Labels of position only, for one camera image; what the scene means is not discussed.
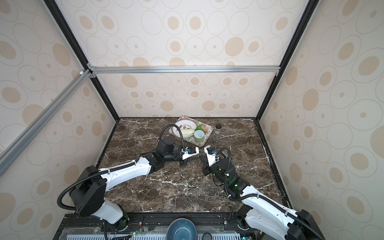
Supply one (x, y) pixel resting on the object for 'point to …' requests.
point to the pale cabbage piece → (187, 133)
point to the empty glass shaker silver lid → (216, 137)
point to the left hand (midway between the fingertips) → (201, 153)
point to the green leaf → (199, 127)
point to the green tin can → (199, 136)
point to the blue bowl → (181, 229)
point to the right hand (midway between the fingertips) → (201, 156)
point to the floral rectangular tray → (208, 130)
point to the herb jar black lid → (218, 129)
